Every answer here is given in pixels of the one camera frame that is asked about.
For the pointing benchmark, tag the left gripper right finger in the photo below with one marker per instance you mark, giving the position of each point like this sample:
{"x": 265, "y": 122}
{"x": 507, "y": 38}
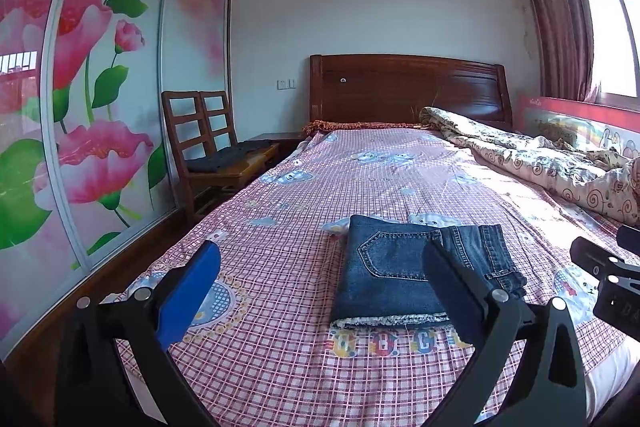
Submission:
{"x": 548, "y": 388}

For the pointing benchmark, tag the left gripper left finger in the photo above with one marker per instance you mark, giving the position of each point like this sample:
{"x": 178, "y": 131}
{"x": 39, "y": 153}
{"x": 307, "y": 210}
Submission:
{"x": 92, "y": 387}

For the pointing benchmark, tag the floral beige quilt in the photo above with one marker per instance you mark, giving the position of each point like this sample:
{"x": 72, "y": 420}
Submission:
{"x": 602, "y": 181}

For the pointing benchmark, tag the orange fringed cloth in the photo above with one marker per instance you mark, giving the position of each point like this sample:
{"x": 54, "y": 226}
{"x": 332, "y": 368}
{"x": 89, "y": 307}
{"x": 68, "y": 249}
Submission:
{"x": 325, "y": 127}

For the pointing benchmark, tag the white wall switch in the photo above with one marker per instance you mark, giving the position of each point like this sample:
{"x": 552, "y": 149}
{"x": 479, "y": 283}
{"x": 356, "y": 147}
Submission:
{"x": 287, "y": 84}

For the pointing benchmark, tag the dark wooden nightstand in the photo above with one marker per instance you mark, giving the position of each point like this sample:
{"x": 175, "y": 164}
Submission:
{"x": 287, "y": 142}

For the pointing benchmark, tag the wooden chair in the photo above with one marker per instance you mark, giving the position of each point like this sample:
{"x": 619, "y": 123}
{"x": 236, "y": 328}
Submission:
{"x": 199, "y": 123}

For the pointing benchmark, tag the window with dark frame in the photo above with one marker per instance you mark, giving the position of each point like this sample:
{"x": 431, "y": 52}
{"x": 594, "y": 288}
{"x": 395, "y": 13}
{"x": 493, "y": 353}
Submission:
{"x": 616, "y": 51}

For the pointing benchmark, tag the pink checked bed sheet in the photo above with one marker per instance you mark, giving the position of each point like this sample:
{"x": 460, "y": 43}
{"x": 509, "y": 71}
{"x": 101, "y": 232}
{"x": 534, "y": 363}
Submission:
{"x": 321, "y": 314}

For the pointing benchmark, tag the maroon curtain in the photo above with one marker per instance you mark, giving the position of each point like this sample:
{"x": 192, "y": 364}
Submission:
{"x": 566, "y": 49}

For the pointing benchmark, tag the black chair cushion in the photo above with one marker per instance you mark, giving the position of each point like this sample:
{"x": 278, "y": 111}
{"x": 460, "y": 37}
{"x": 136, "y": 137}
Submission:
{"x": 226, "y": 157}

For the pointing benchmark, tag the dark wooden headboard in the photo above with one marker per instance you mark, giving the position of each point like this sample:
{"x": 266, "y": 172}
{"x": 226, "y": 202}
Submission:
{"x": 394, "y": 88}

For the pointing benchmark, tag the floral sliding wardrobe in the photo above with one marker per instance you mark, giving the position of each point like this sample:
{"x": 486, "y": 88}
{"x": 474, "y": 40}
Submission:
{"x": 85, "y": 159}

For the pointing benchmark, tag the pink bed guard rail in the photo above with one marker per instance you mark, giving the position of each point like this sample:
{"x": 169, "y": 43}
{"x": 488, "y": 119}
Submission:
{"x": 582, "y": 125}

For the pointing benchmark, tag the blue denim jeans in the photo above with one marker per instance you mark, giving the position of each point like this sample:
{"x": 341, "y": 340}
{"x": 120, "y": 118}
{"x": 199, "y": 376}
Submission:
{"x": 384, "y": 283}

